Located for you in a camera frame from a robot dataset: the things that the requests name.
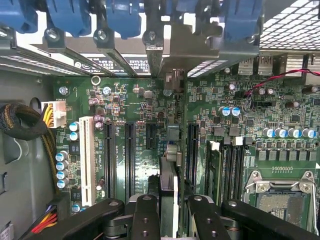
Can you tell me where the white power connector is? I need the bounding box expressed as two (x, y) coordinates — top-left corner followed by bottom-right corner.
(40, 100), (68, 129)

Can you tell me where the metal slot cover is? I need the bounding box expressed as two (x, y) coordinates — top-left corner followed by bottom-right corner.
(92, 26), (140, 77)
(42, 26), (118, 77)
(142, 29), (165, 76)

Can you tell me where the short black expansion slot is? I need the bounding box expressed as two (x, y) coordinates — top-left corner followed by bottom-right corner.
(145, 123), (158, 151)

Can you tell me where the green motherboard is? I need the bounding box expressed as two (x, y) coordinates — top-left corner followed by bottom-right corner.
(51, 58), (320, 233)

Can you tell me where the black open PC case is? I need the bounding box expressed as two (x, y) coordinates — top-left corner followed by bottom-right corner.
(0, 0), (320, 240)

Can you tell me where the metal rear port block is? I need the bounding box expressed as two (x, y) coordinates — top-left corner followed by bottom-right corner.
(237, 55), (274, 76)

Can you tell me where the red black twisted wire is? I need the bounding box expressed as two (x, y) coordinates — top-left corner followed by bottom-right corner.
(243, 68), (320, 97)

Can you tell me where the CPU socket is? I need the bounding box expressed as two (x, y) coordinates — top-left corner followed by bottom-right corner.
(243, 169), (318, 233)

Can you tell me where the black RAM slot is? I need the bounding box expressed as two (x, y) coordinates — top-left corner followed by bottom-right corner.
(233, 137), (246, 203)
(222, 137), (235, 206)

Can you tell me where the long black expansion slot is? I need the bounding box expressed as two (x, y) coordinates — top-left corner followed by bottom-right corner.
(103, 120), (116, 201)
(186, 121), (200, 187)
(124, 121), (137, 198)

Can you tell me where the black braided power cable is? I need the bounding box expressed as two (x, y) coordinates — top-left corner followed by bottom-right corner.
(0, 102), (60, 196)

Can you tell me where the red yellow wire bundle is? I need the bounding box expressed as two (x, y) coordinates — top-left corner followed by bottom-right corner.
(29, 203), (60, 235)

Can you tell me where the blue slot retainer clip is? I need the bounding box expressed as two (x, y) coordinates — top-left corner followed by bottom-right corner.
(45, 0), (93, 38)
(0, 0), (39, 35)
(223, 0), (265, 43)
(104, 0), (143, 40)

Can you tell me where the white expansion slot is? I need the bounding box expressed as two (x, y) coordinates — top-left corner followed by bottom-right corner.
(78, 115), (98, 208)

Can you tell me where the green RAM stick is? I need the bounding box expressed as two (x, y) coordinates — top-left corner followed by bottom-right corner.
(206, 139), (223, 208)

